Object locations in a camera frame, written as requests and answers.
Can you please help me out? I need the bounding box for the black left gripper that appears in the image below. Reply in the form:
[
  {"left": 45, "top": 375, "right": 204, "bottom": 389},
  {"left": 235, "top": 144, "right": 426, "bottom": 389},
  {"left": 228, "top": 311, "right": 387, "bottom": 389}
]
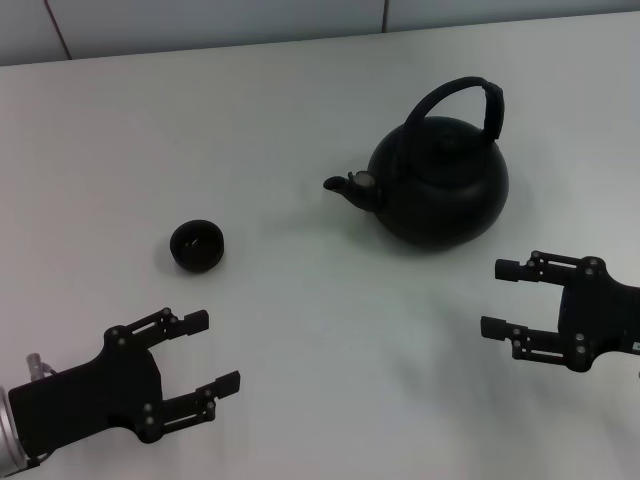
[{"left": 8, "top": 308, "right": 242, "bottom": 449}]

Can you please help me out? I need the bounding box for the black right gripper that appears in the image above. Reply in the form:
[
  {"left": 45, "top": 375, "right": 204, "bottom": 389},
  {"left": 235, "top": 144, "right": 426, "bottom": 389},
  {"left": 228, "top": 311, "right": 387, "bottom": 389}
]
[{"left": 480, "top": 251, "right": 640, "bottom": 374}]

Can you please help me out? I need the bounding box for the left gripper cable silver plug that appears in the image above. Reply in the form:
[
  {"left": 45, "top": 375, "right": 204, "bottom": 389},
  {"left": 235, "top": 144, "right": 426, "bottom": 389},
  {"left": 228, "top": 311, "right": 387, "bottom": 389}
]
[{"left": 27, "top": 353, "right": 58, "bottom": 382}]

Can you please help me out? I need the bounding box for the small black teacup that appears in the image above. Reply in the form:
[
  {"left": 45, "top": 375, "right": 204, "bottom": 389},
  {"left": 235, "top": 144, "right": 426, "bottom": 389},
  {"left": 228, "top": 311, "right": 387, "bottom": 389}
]
[{"left": 169, "top": 218, "right": 226, "bottom": 274}]

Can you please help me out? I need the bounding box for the black round teapot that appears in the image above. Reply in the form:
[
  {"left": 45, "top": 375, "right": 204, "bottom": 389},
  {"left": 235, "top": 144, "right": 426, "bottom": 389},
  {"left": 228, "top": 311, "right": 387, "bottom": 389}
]
[{"left": 322, "top": 76, "right": 511, "bottom": 247}]

